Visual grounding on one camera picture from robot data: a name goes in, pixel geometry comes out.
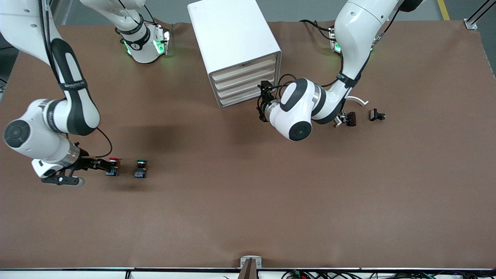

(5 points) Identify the red push button switch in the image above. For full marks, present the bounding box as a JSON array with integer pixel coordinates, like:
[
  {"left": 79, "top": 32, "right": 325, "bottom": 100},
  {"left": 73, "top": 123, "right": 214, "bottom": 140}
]
[{"left": 107, "top": 157, "right": 121, "bottom": 177}]

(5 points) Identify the brown block with metal clip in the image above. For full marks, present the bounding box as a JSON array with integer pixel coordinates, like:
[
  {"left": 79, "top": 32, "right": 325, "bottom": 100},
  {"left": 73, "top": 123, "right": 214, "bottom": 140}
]
[{"left": 339, "top": 110, "right": 357, "bottom": 127}]

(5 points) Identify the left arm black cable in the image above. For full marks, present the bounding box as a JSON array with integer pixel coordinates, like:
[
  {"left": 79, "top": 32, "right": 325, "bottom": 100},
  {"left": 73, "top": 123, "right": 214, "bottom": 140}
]
[{"left": 271, "top": 12, "right": 400, "bottom": 102}]

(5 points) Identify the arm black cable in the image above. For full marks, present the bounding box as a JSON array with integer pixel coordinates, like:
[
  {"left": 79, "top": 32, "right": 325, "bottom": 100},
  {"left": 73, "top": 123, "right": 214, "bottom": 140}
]
[
  {"left": 38, "top": 0, "right": 114, "bottom": 158},
  {"left": 271, "top": 12, "right": 400, "bottom": 102}
]

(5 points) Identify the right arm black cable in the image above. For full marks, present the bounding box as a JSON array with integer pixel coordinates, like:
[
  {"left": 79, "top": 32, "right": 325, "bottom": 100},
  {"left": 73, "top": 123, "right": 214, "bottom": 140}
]
[{"left": 38, "top": 0, "right": 114, "bottom": 158}]

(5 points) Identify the green push button switch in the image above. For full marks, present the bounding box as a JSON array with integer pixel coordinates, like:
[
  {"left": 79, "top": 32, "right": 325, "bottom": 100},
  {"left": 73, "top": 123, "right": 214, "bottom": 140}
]
[{"left": 134, "top": 158, "right": 150, "bottom": 179}]

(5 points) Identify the black base cable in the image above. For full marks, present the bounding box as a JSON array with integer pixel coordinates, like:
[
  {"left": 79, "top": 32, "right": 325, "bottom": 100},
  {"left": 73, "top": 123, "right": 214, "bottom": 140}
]
[{"left": 299, "top": 19, "right": 334, "bottom": 41}]

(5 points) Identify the white curved plastic ring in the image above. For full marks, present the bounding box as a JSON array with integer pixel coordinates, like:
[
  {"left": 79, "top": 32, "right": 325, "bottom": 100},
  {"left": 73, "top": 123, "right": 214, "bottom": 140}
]
[{"left": 334, "top": 96, "right": 369, "bottom": 128}]

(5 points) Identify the grey metal edge bracket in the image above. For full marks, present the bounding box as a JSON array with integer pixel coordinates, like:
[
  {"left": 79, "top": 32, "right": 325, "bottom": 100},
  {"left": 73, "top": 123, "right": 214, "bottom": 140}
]
[{"left": 240, "top": 255, "right": 263, "bottom": 269}]

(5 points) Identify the brown camera pole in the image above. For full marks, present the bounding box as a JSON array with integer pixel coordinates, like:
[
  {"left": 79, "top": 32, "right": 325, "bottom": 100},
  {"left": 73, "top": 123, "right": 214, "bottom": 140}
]
[{"left": 237, "top": 258, "right": 258, "bottom": 279}]

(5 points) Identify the aluminium frame profile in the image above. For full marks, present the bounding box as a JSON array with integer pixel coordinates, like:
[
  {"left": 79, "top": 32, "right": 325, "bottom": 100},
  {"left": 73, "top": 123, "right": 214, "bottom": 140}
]
[{"left": 465, "top": 0, "right": 496, "bottom": 30}]

